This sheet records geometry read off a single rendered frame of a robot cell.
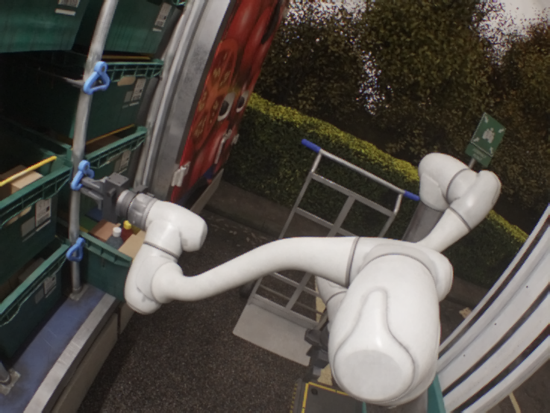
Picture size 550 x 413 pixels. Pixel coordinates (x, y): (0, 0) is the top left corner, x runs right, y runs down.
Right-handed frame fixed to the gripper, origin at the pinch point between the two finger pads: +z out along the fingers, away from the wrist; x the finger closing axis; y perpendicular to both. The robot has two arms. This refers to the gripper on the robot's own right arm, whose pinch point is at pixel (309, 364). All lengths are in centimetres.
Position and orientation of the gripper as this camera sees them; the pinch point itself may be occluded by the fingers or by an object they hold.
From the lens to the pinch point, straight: 120.0
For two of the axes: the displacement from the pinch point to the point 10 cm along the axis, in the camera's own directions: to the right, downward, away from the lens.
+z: -3.7, 8.3, 4.2
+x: 1.9, -3.7, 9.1
